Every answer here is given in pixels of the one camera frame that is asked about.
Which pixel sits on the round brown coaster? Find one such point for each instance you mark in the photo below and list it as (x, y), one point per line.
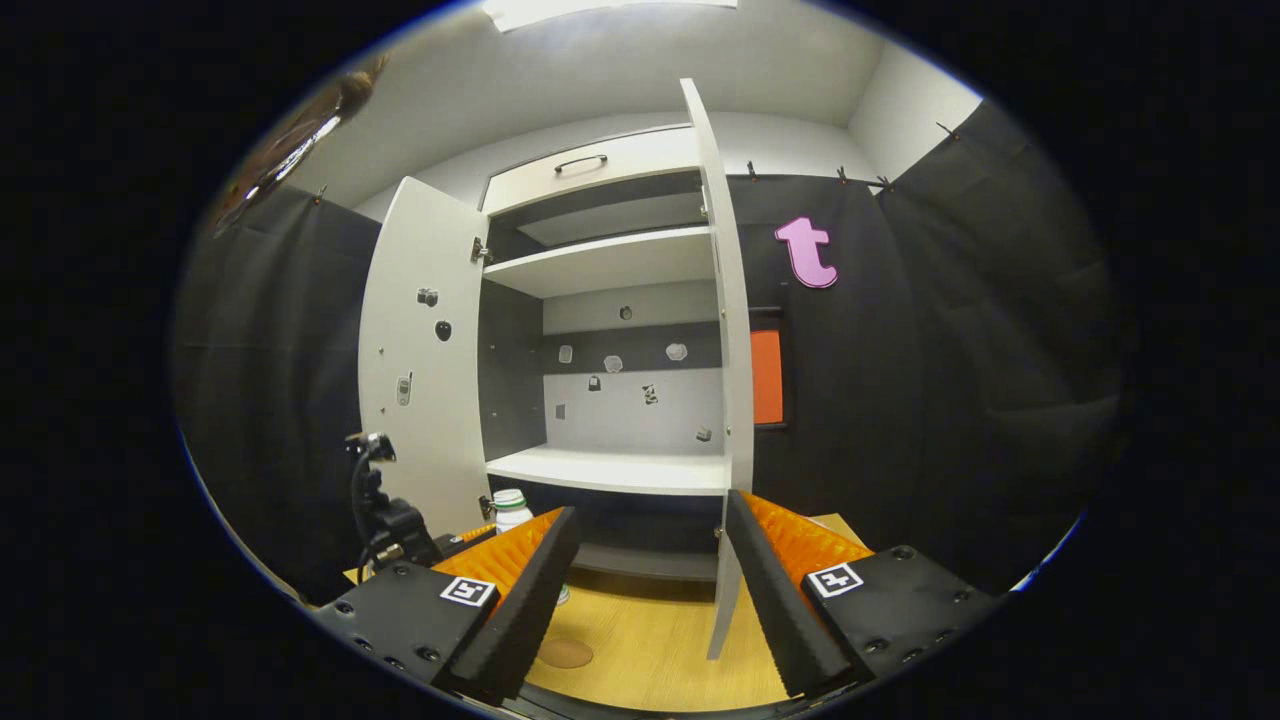
(565, 654)

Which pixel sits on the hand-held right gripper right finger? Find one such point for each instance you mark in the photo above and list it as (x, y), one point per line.
(775, 600)

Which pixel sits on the white grey cabinet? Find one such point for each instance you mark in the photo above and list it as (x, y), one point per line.
(630, 400)

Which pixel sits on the black backdrop cloth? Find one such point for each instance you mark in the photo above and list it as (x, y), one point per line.
(950, 400)

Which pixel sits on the white cabinet door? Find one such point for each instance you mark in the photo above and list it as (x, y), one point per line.
(425, 360)
(735, 400)

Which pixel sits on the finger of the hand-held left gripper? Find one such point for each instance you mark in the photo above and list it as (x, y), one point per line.
(468, 540)

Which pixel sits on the white plastic bottle red label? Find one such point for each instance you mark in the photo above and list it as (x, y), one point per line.
(512, 510)

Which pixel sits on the large ceiling light panel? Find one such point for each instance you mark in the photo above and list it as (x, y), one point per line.
(600, 10)

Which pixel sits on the white cabinet drawer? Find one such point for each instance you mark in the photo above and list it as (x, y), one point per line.
(640, 160)

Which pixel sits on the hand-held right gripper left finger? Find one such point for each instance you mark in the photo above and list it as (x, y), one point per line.
(530, 600)

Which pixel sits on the white cabinet shelf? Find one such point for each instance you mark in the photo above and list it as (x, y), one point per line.
(610, 470)
(600, 262)

